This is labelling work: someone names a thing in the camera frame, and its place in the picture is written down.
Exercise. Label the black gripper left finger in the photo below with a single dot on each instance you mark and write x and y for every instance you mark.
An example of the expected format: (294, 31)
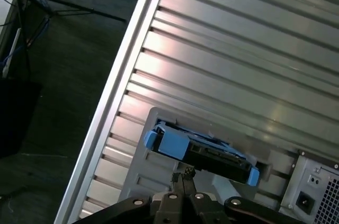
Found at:
(180, 208)

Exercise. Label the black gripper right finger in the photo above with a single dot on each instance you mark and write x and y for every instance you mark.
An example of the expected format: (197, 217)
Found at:
(201, 208)

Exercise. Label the hard disk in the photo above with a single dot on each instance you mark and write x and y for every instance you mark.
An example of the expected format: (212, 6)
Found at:
(174, 147)

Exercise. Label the grey plastic parts rack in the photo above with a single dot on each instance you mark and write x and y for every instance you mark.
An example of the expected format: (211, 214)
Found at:
(148, 179)

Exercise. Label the grey power supply unit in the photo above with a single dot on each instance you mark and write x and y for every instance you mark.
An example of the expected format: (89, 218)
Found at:
(304, 179)

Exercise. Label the black waste bin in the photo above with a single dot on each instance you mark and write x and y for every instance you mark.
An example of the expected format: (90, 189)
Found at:
(16, 118)

